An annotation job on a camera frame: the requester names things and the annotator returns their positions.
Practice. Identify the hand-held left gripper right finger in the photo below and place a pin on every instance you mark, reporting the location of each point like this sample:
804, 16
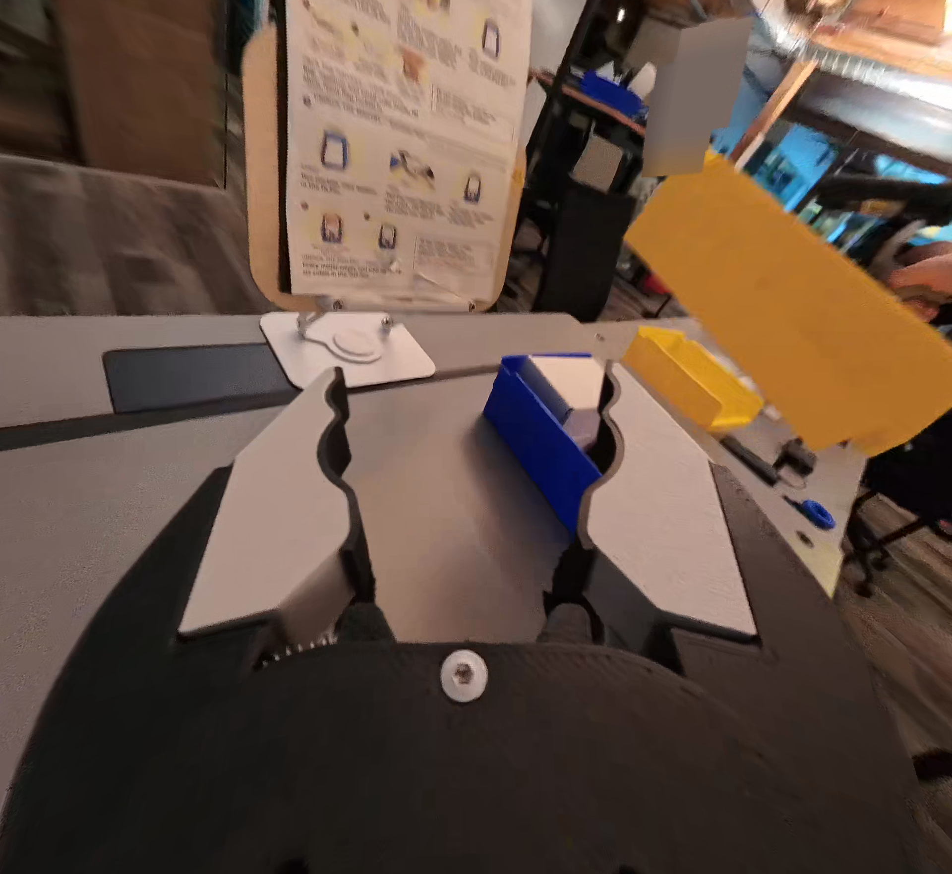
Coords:
662, 502

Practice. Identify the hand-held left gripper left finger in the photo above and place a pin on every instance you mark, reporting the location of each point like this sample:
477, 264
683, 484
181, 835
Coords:
275, 517

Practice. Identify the blue plastic bin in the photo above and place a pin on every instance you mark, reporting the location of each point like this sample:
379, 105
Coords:
535, 435

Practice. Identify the yellow plastic bin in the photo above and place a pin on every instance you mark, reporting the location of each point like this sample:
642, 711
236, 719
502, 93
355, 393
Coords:
706, 398
781, 309

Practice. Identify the person's right hand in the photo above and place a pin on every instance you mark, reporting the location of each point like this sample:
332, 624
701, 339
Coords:
930, 279

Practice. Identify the black bar tool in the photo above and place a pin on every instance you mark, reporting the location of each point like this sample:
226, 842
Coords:
751, 459

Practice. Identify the small black device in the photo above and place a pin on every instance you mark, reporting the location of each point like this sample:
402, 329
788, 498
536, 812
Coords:
796, 456

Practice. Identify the white metal stand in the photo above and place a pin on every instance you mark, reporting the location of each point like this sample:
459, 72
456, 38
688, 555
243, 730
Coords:
372, 361

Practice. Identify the small blue storage bin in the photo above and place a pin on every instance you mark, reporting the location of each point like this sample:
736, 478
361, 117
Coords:
610, 89

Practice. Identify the printed instruction sheet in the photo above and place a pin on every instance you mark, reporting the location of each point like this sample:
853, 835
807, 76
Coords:
401, 108

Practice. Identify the black tripod pole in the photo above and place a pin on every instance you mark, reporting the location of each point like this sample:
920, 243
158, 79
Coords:
573, 71

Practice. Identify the brown cardboard sheet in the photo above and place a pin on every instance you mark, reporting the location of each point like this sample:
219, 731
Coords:
134, 48

